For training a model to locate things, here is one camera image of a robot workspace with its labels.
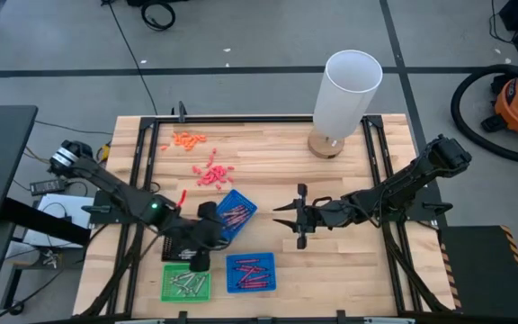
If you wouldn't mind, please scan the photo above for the green plastic slotted basket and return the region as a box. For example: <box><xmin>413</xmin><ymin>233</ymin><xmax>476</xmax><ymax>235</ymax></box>
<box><xmin>160</xmin><ymin>263</ymin><xmax>213</xmax><ymax>303</ymax></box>

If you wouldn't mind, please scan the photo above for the bunch of keys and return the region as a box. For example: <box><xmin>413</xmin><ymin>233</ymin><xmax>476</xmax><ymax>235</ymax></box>
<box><xmin>40</xmin><ymin>248</ymin><xmax>61</xmax><ymax>270</ymax></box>

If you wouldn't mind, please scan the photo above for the round wooden lamp base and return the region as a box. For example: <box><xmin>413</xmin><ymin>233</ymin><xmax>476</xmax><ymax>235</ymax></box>
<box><xmin>307</xmin><ymin>127</ymin><xmax>346</xmax><ymax>160</ymax></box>

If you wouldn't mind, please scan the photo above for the black floor cable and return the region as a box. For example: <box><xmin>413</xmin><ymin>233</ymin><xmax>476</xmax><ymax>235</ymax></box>
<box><xmin>101</xmin><ymin>0</ymin><xmax>159</xmax><ymax>116</ymax></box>

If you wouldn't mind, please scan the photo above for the yellow clamp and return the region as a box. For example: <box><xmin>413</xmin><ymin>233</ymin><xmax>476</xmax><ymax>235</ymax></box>
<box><xmin>95</xmin><ymin>141</ymin><xmax>112</xmax><ymax>167</ymax></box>

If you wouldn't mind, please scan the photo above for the black desk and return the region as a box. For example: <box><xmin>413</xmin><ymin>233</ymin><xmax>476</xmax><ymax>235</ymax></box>
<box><xmin>0</xmin><ymin>104</ymin><xmax>40</xmax><ymax>228</ymax></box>

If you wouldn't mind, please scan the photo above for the white box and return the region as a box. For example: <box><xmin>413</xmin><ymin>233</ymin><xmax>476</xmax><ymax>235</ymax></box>
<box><xmin>22</xmin><ymin>193</ymin><xmax>94</xmax><ymax>249</ymax></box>

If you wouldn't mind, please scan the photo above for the coiled black cable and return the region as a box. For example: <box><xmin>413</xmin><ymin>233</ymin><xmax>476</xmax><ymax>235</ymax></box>
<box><xmin>139</xmin><ymin>0</ymin><xmax>177</xmax><ymax>32</ymax></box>

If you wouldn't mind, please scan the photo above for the black power adapter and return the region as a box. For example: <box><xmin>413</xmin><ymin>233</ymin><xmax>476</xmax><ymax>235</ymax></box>
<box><xmin>29</xmin><ymin>178</ymin><xmax>67</xmax><ymax>197</ymax></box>

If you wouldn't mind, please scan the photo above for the white cylindrical lamp shade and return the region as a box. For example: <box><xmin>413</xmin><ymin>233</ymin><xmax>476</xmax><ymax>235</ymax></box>
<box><xmin>312</xmin><ymin>49</ymin><xmax>384</xmax><ymax>140</ymax></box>

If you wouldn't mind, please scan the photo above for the black aluminium table frame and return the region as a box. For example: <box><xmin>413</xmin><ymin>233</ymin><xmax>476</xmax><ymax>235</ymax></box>
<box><xmin>81</xmin><ymin>114</ymin><xmax>456</xmax><ymax>324</ymax></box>

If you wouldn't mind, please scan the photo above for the black desk leg beam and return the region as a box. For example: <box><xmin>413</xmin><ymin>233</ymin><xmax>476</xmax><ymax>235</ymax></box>
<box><xmin>0</xmin><ymin>196</ymin><xmax>92</xmax><ymax>248</ymax></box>

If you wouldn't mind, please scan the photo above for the black clamp bracket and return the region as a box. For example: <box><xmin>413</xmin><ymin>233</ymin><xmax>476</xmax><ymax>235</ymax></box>
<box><xmin>172</xmin><ymin>100</ymin><xmax>189</xmax><ymax>124</ymax></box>

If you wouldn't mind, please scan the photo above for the blue plastic slotted basket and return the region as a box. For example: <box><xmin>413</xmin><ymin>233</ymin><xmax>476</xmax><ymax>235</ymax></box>
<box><xmin>225</xmin><ymin>251</ymin><xmax>277</xmax><ymax>294</ymax></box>
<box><xmin>216</xmin><ymin>188</ymin><xmax>259</xmax><ymax>243</ymax></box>

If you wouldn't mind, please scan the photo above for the black hazard-striped platform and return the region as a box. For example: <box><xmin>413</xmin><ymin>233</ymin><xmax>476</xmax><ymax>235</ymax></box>
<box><xmin>438</xmin><ymin>224</ymin><xmax>518</xmax><ymax>321</ymax></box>

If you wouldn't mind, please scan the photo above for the black plastic slotted basket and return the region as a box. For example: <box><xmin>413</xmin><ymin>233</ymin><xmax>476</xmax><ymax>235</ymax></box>
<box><xmin>161</xmin><ymin>233</ymin><xmax>206</xmax><ymax>264</ymax></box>

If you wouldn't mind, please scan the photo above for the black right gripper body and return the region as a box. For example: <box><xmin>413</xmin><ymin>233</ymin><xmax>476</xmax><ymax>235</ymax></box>
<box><xmin>294</xmin><ymin>183</ymin><xmax>348</xmax><ymax>250</ymax></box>

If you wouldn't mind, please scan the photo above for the thin grey cable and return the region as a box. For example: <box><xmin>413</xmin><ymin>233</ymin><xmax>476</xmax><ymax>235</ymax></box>
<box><xmin>33</xmin><ymin>119</ymin><xmax>115</xmax><ymax>136</ymax></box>

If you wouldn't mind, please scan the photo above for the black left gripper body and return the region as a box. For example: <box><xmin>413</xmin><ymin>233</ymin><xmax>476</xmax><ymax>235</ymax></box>
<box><xmin>181</xmin><ymin>201</ymin><xmax>227</xmax><ymax>274</ymax></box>

